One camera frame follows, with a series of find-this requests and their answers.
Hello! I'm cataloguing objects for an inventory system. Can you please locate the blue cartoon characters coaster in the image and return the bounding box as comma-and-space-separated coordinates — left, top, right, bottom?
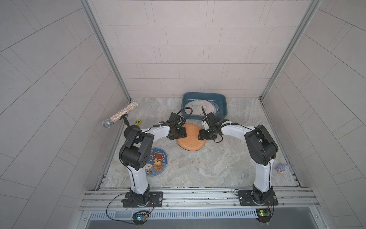
145, 148, 169, 177

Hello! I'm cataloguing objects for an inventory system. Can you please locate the glitter microphone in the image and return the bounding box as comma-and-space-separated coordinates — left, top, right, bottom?
102, 102, 138, 128

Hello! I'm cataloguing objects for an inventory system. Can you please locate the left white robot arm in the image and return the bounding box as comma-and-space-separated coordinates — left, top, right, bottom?
119, 113, 187, 207

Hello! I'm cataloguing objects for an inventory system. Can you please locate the black microphone stand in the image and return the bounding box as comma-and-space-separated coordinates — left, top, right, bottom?
120, 114, 140, 139

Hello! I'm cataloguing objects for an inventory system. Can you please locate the small purple toy figure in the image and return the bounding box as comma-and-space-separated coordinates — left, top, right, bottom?
275, 163, 288, 174

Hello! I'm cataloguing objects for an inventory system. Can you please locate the aluminium frame rail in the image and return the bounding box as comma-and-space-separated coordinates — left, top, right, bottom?
71, 187, 330, 229

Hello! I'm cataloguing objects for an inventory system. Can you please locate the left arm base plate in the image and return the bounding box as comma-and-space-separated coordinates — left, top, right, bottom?
121, 190, 164, 208

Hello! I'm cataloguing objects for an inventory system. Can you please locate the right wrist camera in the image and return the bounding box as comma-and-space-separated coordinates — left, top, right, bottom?
201, 119, 210, 130

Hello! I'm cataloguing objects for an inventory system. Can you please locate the white blue butterfly coaster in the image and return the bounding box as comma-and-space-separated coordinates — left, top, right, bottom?
186, 100, 214, 115

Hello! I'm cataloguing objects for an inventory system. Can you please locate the left small circuit board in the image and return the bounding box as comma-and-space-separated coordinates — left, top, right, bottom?
132, 210, 149, 226

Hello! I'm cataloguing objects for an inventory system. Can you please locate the yellow wooden toy block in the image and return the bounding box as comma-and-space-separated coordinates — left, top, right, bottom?
134, 119, 142, 126

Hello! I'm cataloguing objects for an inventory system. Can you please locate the right small circuit board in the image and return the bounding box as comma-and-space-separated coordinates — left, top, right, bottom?
256, 209, 273, 223

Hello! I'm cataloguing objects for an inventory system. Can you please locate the small circuit board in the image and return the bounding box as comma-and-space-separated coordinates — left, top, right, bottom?
132, 210, 149, 226
256, 209, 273, 223

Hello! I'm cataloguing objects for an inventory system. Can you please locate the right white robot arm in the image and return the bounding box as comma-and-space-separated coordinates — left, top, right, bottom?
198, 113, 279, 206

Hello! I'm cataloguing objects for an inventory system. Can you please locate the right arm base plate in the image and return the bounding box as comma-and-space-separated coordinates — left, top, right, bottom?
237, 188, 279, 206

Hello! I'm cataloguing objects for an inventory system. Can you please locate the teal plastic storage box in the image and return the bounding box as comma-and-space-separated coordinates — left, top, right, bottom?
182, 92, 228, 120

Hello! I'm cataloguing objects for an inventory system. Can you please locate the blue bears picnic coaster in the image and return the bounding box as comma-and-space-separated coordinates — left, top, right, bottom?
212, 102, 219, 115

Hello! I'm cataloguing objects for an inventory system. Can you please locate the orange round coaster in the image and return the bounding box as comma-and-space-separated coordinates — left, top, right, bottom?
177, 123, 206, 151

